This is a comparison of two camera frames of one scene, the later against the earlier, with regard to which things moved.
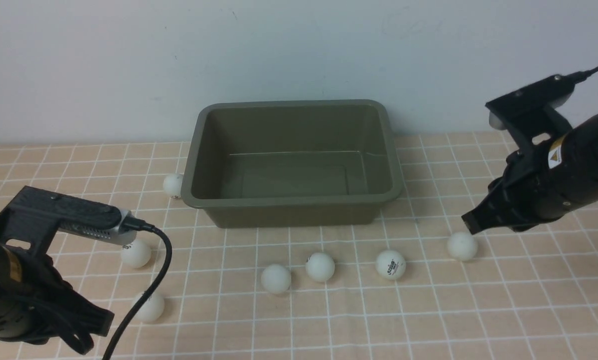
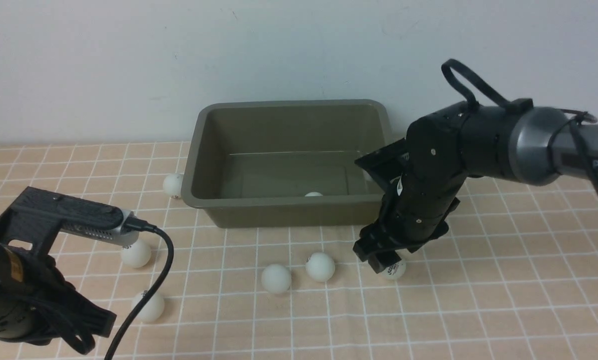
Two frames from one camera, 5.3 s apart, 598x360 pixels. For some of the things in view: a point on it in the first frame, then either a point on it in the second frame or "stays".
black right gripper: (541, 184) → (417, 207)
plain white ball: (275, 278) stays
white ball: (152, 310) stays
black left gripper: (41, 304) stays
